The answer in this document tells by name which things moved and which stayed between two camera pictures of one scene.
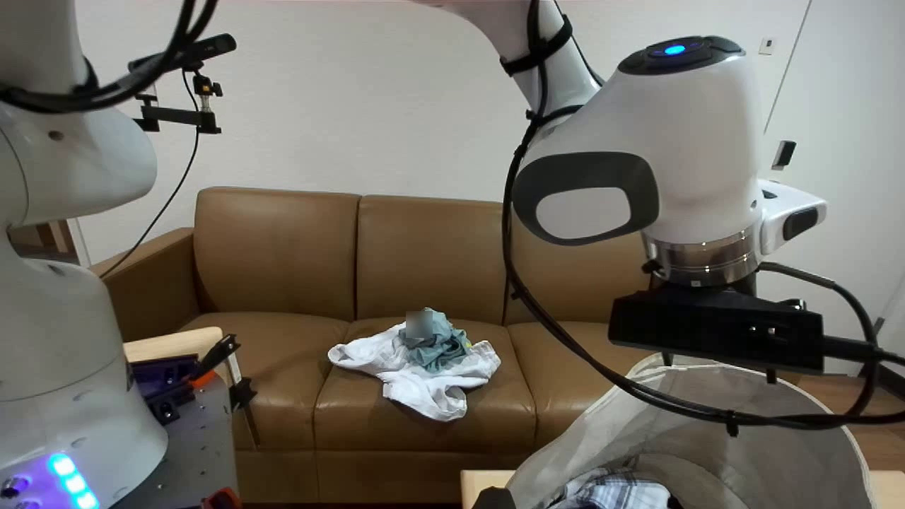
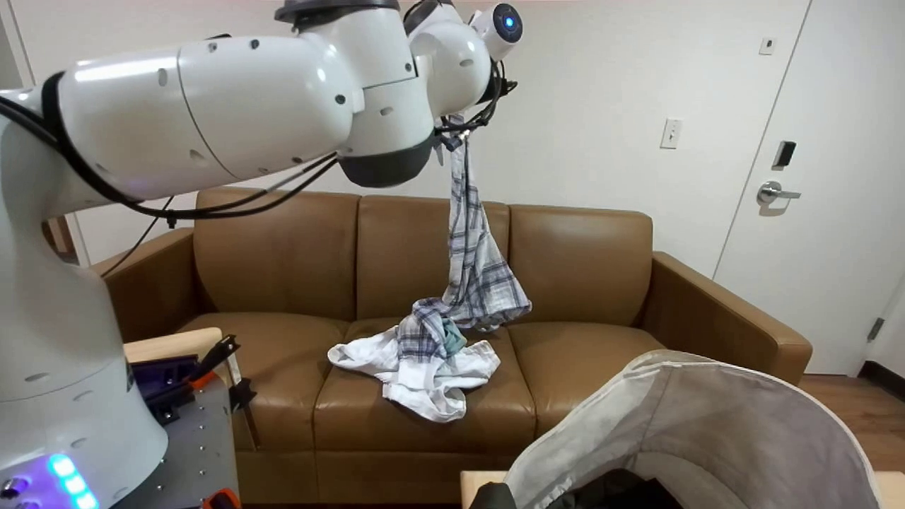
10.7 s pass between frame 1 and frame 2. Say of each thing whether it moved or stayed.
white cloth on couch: stayed
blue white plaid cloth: moved
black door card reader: stayed
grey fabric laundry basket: stayed
